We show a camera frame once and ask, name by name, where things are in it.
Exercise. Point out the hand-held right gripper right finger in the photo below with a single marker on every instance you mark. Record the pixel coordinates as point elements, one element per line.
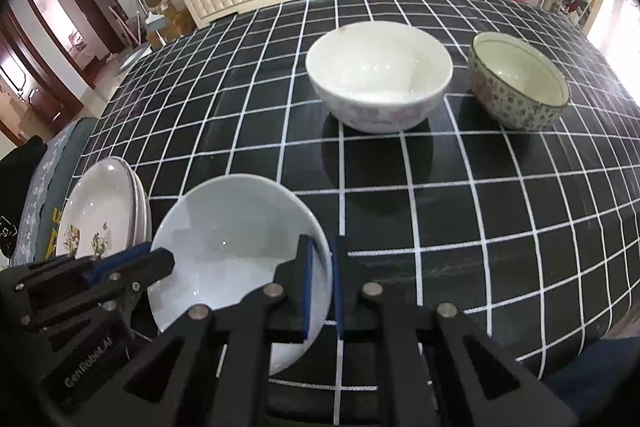
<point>340,287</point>

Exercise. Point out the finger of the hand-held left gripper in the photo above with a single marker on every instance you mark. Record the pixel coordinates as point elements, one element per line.
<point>145,269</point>
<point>112,263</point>

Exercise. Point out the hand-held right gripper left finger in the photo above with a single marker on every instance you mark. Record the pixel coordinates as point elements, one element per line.
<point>306,297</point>

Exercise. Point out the white plate with floral prints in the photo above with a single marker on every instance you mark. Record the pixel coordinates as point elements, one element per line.
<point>95,207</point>

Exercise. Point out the light blue bowl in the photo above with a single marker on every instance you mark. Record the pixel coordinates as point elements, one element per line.
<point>225,227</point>

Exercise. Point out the dark cloth with yellow print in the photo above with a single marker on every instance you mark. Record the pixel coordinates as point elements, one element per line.
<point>56,232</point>

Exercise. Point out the grey patterned sofa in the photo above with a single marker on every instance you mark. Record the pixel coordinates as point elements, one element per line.
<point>60,157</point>

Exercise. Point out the black cloth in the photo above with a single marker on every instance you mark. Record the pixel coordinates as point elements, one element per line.
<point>20,187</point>

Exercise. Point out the dark wooden door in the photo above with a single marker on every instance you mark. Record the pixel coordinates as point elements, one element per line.
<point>30,77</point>

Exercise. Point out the white bowl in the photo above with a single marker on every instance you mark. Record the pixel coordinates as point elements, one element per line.
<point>375,62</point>

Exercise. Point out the cardboard boxes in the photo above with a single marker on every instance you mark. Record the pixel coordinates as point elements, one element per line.
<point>177,19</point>

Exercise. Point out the blue trousers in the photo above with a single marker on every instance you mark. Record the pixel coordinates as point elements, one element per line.
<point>595,377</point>

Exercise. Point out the speckled patterned bowl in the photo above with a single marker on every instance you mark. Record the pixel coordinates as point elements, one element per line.
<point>515,67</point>

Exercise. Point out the dark wooden door frame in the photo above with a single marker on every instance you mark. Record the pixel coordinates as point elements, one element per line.
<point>95,7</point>

